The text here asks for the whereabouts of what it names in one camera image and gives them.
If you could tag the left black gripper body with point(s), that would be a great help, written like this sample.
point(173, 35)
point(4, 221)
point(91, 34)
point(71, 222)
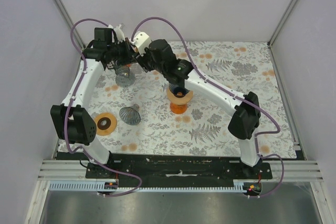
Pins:
point(121, 52)

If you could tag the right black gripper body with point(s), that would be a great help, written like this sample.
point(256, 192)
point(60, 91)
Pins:
point(147, 62)

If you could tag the coffee filter package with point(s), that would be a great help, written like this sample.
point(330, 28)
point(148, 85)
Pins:
point(113, 65)

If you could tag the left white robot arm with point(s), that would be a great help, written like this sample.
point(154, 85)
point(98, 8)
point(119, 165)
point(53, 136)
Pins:
point(71, 119)

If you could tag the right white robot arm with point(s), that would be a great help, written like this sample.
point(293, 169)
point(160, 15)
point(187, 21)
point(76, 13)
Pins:
point(242, 108)

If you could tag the grey glass dripper cone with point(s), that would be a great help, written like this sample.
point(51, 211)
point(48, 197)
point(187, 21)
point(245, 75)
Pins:
point(130, 115)

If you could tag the floral tablecloth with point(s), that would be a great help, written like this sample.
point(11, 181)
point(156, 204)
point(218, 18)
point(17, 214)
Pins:
point(202, 129)

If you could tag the orange glass carafe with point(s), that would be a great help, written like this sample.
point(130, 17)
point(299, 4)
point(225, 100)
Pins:
point(178, 109)

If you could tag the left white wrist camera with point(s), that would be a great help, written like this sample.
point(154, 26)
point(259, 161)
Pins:
point(119, 33)

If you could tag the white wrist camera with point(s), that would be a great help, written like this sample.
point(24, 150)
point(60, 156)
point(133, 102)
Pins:
point(119, 33)
point(140, 42)

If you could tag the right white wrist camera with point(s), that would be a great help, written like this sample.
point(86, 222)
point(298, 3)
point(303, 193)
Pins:
point(140, 42)

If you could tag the black mounting base plate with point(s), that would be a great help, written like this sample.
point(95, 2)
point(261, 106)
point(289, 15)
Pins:
point(177, 170)

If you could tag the aluminium frame rail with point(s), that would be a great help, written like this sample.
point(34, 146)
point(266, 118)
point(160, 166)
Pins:
point(295, 171)

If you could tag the white slotted cable duct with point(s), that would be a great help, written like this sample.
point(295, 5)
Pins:
point(111, 186)

